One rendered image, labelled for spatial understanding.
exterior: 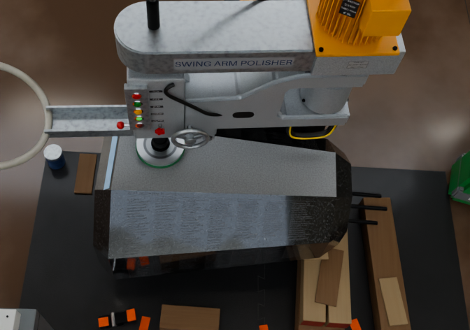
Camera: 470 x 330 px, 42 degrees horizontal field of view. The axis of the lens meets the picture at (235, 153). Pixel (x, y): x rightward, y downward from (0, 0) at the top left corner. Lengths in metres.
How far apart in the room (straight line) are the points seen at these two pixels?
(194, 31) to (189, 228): 1.04
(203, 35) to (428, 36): 2.72
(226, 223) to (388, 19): 1.28
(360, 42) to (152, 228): 1.28
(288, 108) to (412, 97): 1.86
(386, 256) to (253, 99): 1.54
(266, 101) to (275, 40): 0.32
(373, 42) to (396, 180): 1.87
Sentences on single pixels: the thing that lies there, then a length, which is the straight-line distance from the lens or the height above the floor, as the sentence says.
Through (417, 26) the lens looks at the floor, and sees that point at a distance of 4.59.
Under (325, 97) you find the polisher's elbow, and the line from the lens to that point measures 2.37.
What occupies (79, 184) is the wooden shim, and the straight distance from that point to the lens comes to 3.66.
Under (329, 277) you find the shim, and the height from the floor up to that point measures 0.26.
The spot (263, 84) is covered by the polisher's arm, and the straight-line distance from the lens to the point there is 2.25.
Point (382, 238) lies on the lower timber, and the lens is 3.56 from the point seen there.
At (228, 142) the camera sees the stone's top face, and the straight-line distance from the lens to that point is 2.84.
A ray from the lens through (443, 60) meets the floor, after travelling 4.48.
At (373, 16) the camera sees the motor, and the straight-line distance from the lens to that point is 1.89.
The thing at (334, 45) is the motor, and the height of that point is 1.72.
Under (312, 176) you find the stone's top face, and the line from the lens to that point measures 2.82.
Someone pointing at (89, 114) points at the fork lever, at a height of 1.07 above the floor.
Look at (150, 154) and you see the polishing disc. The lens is 2.74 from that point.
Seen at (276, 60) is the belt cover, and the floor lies 1.65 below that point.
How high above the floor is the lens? 3.32
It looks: 62 degrees down
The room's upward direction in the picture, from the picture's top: 10 degrees clockwise
